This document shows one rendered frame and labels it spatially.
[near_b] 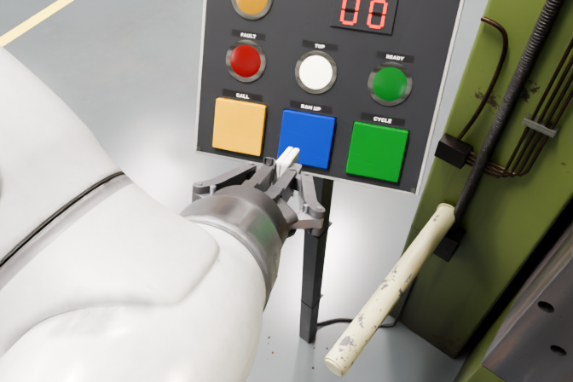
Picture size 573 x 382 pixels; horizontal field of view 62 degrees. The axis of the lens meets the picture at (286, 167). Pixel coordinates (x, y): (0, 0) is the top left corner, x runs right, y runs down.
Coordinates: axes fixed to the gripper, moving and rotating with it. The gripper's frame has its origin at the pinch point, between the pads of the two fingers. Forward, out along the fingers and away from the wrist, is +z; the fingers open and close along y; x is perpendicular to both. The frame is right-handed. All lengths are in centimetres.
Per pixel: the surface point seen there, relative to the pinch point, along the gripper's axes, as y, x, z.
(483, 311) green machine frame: 45, -50, 61
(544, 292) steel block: 39.9, -19.8, 20.9
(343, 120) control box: 4.7, 3.6, 13.2
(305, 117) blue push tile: -0.5, 3.4, 12.4
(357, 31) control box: 4.6, 15.6, 13.2
